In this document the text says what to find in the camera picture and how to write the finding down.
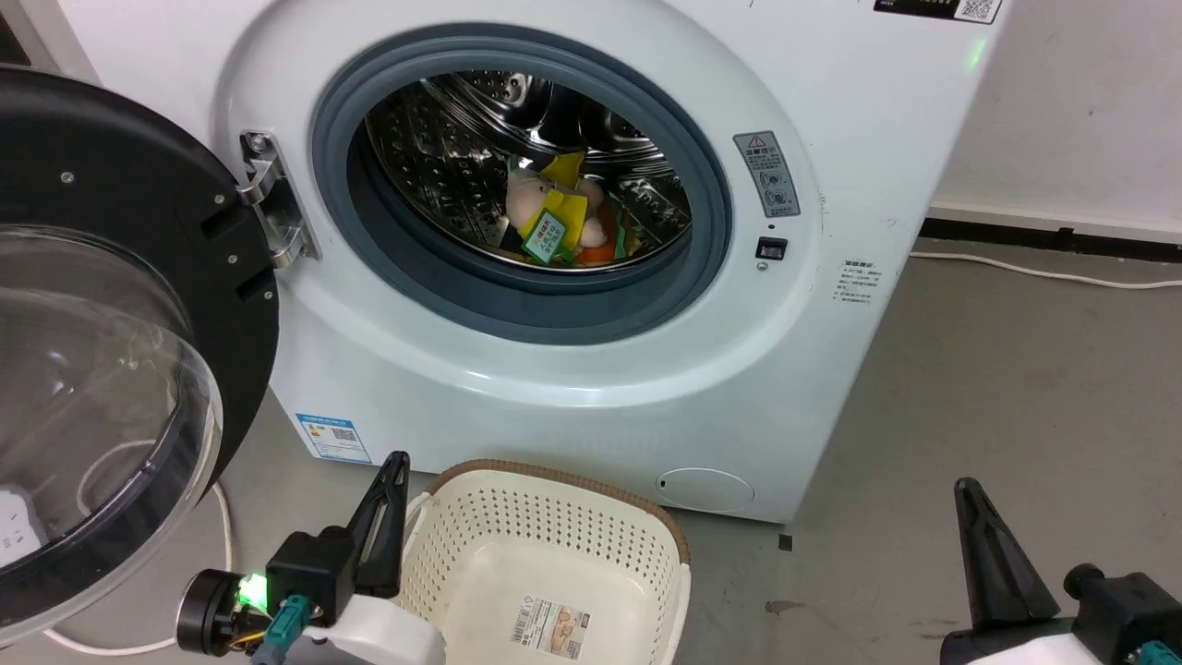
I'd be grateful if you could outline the grey rubber door gasket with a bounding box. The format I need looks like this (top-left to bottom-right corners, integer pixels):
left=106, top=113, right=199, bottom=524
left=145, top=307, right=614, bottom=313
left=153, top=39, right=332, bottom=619
left=310, top=24, right=734, bottom=346

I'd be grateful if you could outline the green paper hang tag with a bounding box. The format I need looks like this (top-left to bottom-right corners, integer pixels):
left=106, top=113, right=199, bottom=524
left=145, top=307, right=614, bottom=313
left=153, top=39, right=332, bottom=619
left=521, top=210, right=571, bottom=265

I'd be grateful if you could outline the stainless steel washer drum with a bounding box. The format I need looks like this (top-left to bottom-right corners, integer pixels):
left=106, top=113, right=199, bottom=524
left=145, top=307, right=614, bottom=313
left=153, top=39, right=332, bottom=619
left=365, top=71, right=694, bottom=274

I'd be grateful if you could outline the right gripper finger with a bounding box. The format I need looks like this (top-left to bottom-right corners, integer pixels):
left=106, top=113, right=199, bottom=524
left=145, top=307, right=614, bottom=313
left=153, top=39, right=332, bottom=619
left=954, top=478, right=1061, bottom=633

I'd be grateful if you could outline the white looped power cable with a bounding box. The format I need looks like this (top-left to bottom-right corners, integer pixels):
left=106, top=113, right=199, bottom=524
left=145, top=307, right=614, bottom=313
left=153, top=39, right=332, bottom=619
left=41, top=440, right=234, bottom=658

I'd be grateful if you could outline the long white floor cable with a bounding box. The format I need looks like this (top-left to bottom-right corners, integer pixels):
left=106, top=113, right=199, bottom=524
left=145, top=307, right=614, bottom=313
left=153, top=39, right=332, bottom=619
left=909, top=249, right=1182, bottom=291

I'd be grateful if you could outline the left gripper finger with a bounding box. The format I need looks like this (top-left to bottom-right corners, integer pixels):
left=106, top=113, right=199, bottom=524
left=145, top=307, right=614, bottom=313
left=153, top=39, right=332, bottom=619
left=344, top=462, right=396, bottom=597
left=368, top=451, right=411, bottom=599

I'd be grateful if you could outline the orange plush toy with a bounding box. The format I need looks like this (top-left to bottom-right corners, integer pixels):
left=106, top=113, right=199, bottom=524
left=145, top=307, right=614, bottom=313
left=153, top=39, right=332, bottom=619
left=576, top=205, right=618, bottom=269

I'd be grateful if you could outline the printed sticker label in basket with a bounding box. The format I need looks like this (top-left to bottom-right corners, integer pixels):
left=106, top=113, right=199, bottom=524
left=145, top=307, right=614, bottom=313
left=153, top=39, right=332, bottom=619
left=511, top=594, right=591, bottom=661

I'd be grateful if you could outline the grey warning sticker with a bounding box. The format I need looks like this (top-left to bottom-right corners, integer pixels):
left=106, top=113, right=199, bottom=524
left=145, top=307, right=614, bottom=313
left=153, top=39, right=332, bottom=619
left=733, top=130, right=802, bottom=219

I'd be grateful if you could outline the black QR code sticker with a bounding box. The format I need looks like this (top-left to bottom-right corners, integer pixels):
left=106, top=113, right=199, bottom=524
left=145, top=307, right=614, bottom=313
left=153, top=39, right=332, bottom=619
left=874, top=0, right=1004, bottom=25

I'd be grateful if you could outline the metal washer door hinge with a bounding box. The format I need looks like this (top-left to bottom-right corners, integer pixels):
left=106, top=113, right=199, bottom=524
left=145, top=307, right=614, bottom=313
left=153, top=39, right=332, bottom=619
left=236, top=130, right=320, bottom=270

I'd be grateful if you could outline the white power strip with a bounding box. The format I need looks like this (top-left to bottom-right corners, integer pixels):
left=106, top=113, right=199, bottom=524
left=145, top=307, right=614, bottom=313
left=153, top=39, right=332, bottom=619
left=0, top=484, right=51, bottom=570

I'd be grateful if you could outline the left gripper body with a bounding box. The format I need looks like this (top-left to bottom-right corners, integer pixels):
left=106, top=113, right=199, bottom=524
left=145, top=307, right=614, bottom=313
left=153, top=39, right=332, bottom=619
left=176, top=526, right=447, bottom=665

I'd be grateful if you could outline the black wall baseboard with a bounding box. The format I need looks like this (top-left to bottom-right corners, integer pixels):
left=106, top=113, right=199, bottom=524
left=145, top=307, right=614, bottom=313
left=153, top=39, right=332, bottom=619
left=918, top=217, right=1182, bottom=265

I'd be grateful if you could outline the pink pig plush toy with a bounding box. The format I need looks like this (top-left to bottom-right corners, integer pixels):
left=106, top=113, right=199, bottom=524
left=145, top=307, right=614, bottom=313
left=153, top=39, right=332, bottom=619
left=504, top=153, right=607, bottom=252

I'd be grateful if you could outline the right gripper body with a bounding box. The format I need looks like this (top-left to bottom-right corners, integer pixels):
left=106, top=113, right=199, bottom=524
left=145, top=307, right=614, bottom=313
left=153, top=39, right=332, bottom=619
left=940, top=564, right=1182, bottom=665

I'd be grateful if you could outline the white front-load washing machine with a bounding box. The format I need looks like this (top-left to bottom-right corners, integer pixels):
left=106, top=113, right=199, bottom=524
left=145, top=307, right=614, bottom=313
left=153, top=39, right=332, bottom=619
left=55, top=0, right=1015, bottom=526

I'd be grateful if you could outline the cream perforated laundry basket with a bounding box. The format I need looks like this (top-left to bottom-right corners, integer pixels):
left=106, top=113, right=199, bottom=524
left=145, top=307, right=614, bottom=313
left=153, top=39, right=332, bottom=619
left=395, top=459, right=693, bottom=665

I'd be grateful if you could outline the black round washer door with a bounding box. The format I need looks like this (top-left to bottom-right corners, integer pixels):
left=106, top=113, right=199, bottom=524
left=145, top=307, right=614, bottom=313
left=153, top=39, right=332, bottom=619
left=0, top=66, right=281, bottom=645

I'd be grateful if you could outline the blue energy label sticker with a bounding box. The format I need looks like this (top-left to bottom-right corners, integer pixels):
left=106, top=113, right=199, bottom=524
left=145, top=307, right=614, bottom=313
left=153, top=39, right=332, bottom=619
left=295, top=413, right=373, bottom=465

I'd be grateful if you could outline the round drain filter cover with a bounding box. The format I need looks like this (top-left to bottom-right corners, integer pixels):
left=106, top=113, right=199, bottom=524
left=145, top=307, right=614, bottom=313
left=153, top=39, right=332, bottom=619
left=657, top=467, right=756, bottom=514

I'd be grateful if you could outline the small grey text sticker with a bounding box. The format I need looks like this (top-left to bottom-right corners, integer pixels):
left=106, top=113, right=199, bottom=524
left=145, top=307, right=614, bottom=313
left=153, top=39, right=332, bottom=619
left=836, top=259, right=884, bottom=306

